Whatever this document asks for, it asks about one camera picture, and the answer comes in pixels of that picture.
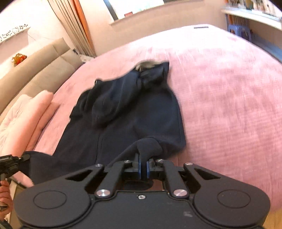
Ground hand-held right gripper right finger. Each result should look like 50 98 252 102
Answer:
145 159 222 198

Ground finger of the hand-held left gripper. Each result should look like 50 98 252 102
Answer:
12 154 31 172

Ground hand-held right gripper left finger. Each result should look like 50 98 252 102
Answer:
64 153 142 197

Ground dark navy striped-sleeve hoodie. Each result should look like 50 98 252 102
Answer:
21 60 187 192

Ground person's left hand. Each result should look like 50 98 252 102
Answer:
0 180 12 213

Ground folded pink quilt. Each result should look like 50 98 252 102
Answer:
0 90 60 156

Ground beige padded headboard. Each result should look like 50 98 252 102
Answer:
0 37 85 117

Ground bed with pink bedspread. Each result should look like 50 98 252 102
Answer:
21 24 282 213

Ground brown plush toy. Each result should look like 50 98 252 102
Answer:
11 53 28 67

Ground white bedside items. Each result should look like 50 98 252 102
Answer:
78 54 96 63

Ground beige curtain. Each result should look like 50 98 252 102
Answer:
47 0 97 58

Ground orange curtain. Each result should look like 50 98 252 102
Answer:
73 0 91 41

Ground dark-framed window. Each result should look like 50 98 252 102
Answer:
103 0 166 21

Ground blue plastic stool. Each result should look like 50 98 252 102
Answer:
228 24 253 42

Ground long white desk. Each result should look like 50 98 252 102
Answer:
221 6 282 58

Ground row of books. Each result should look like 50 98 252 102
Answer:
224 0 278 17

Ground white cut-out wall shelf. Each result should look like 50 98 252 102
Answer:
0 26 31 46

